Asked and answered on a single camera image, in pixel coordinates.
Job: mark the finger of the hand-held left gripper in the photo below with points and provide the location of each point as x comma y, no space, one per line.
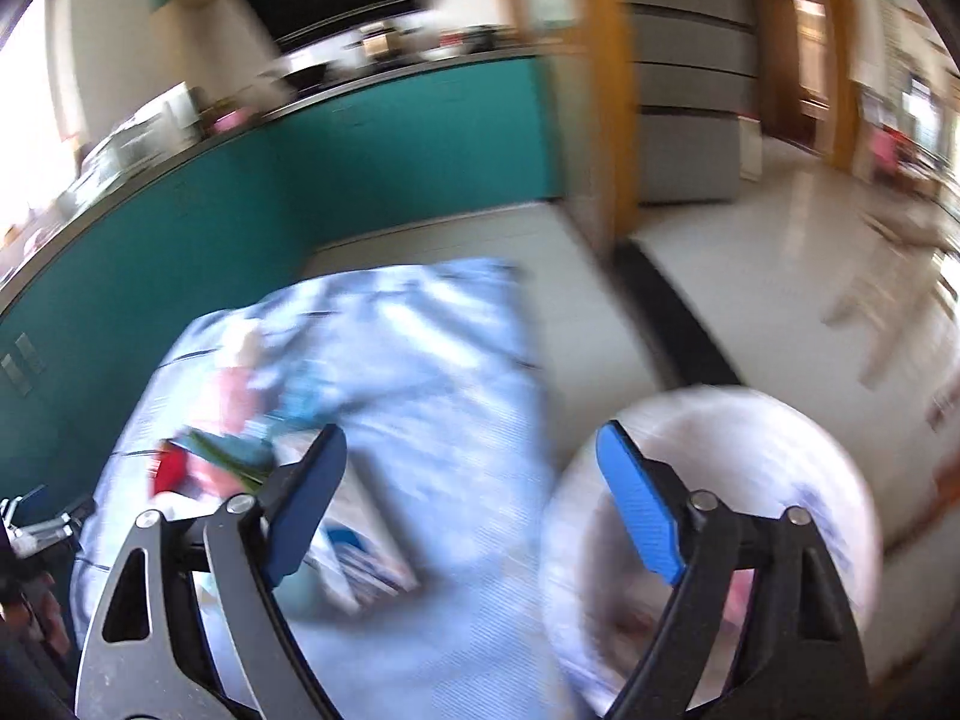
52,527

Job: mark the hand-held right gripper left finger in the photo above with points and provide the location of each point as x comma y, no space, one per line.
306,511

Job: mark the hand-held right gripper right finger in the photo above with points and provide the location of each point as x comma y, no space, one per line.
637,496

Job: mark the white blue medicine box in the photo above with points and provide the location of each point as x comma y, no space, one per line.
375,540

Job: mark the white plastic bag lined bin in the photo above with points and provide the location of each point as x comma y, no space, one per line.
787,450

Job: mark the green leafy vegetable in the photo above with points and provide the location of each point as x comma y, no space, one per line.
225,454

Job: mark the blue knitted cloth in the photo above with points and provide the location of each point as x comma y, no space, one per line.
304,401

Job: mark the red small item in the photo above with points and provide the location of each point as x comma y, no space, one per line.
170,467

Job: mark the pink soft item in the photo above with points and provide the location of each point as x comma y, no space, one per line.
234,390

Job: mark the blue checked tablecloth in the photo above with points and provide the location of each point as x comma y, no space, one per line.
450,427

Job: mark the teal kitchen cabinets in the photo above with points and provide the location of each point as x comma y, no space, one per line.
375,142

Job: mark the grey refrigerator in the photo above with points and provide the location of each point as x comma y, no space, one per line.
690,90

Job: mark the wooden door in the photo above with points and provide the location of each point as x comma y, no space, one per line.
806,67

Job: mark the wooden door frame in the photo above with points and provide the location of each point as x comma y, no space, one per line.
604,90

